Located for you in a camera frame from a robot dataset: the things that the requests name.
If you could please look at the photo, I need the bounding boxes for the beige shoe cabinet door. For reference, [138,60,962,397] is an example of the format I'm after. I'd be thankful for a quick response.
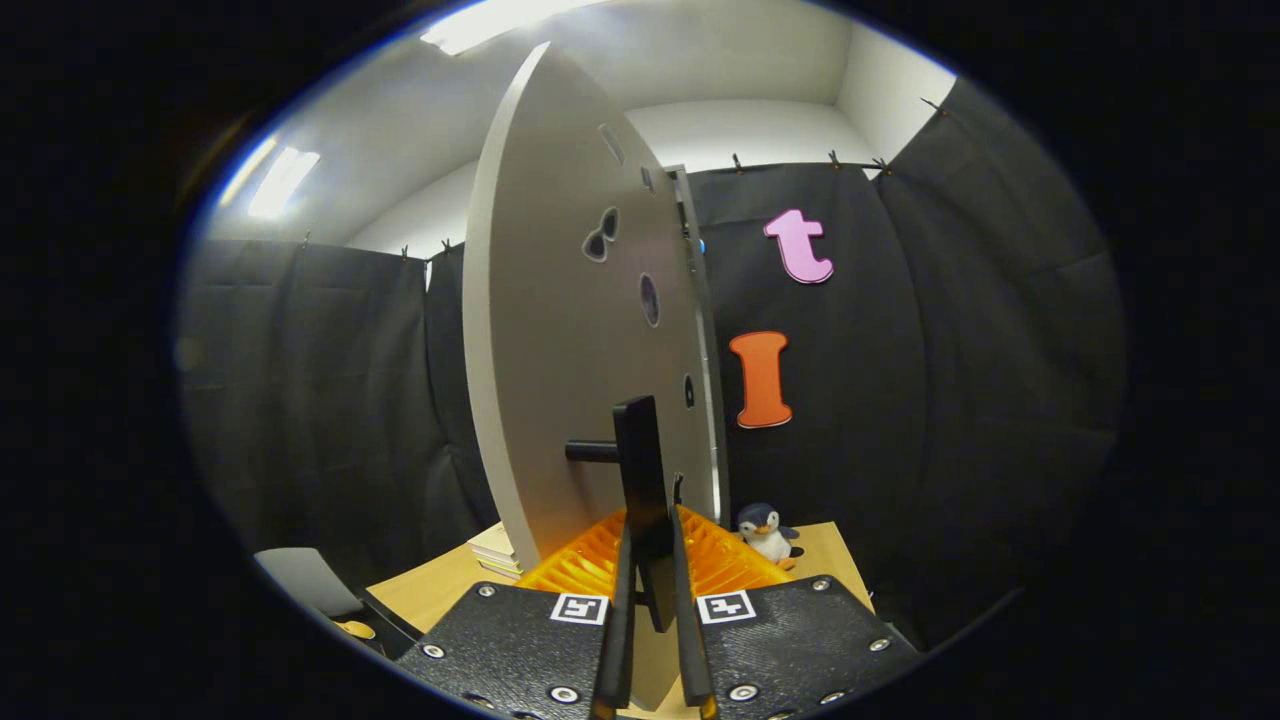
[462,42,723,713]

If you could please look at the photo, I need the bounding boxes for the stack of books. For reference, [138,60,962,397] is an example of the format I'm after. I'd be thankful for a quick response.
[467,522,526,581]

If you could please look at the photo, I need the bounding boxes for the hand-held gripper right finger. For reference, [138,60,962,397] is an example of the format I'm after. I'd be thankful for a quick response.
[655,505,921,720]

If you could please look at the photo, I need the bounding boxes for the grey flat panel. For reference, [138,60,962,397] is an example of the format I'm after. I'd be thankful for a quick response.
[255,547,366,619]

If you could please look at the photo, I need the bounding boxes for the penguin plush toy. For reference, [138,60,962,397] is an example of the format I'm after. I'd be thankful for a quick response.
[735,502,804,571]

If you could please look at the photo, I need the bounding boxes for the black backdrop cloth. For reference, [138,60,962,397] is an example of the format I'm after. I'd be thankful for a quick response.
[180,78,1126,651]

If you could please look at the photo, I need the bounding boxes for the black door handle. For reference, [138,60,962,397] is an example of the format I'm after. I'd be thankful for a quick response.
[565,395,679,633]

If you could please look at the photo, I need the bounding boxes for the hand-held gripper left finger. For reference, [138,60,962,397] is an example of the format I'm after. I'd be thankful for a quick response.
[395,505,636,720]

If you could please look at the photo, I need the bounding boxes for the grey shoe cabinet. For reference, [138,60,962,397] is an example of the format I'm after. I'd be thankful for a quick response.
[665,165,731,526]

